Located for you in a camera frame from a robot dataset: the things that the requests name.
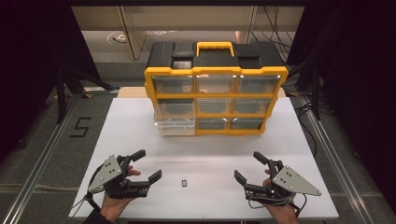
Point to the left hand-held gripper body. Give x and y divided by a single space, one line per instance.
109 172

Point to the person's right hand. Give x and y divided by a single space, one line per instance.
285 214

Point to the clear plastic drawer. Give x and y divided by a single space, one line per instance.
176 128

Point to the aluminium floor rail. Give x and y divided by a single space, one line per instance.
40 161
334 161

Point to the yellow and black drawer cabinet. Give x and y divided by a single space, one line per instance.
214 59

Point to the black metal stand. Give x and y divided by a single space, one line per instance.
61 99

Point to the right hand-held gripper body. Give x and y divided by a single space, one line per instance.
292 182

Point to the person's left hand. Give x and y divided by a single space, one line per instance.
113 208

